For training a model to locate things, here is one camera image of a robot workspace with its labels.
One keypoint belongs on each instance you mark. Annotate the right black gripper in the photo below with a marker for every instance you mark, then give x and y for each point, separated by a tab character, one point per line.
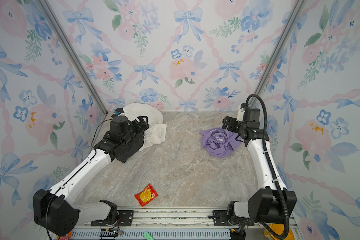
226	123

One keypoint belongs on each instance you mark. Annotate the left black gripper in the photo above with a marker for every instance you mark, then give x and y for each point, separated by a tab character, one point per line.
144	125

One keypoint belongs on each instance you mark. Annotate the purple t-shirt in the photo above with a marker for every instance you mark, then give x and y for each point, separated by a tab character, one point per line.
218	142

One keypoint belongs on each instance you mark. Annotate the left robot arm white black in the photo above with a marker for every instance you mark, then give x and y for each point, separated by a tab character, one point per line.
55	209

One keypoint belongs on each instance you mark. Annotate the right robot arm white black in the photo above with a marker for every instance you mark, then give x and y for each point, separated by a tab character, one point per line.
273	202

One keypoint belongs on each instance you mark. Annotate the red yellow snack packet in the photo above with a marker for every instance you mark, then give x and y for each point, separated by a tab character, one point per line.
146	195

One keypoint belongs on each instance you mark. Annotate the green small object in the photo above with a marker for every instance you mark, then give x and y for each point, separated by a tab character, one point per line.
147	236

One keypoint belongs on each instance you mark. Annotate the yellow orange round object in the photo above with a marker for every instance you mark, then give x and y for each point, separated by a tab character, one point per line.
278	229

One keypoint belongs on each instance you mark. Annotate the pink orange round object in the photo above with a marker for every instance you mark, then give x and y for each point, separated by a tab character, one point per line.
65	237

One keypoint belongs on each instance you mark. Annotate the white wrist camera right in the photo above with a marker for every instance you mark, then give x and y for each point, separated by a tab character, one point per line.
241	117

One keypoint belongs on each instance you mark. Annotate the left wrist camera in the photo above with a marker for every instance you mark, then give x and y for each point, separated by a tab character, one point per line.
119	111

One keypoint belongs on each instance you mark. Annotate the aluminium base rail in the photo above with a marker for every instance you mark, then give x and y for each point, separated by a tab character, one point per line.
125	223

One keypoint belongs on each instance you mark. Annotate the aluminium corner post right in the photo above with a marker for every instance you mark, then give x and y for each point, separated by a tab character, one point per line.
280	45

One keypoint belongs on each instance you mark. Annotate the aluminium corner post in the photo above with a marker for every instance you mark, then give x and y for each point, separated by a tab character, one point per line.
280	45
53	21

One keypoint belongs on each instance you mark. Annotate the aluminium corner post left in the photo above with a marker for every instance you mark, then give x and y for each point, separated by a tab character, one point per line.
53	21

